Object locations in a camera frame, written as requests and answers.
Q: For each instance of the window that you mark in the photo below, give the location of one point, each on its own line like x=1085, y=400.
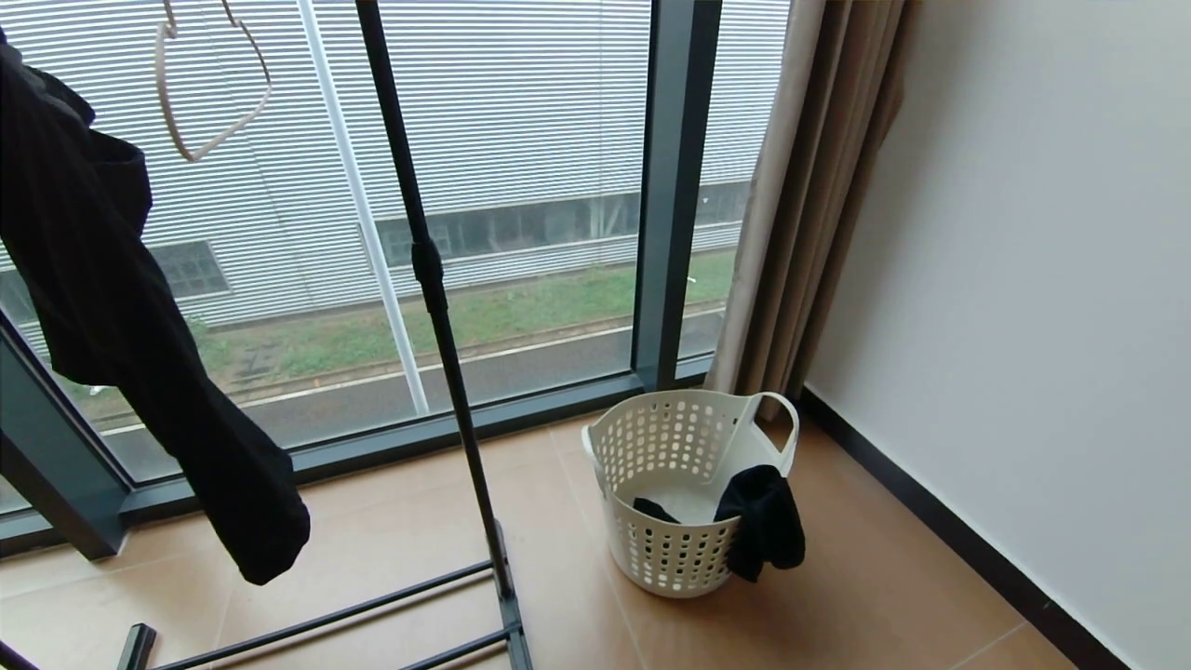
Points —
x=675, y=186

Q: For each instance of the beige curtain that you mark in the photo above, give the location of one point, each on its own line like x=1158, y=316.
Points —
x=809, y=186

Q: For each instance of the black garment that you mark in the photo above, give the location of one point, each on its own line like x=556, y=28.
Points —
x=768, y=521

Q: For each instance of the white laundry basket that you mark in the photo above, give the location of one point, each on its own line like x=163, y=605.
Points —
x=670, y=558

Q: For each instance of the pink clothes hanger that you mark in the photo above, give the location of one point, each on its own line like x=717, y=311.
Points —
x=158, y=84

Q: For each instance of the black shorts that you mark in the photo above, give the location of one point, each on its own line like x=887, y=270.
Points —
x=112, y=307

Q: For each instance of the black clothes rack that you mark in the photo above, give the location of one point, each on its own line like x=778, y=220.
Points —
x=430, y=270

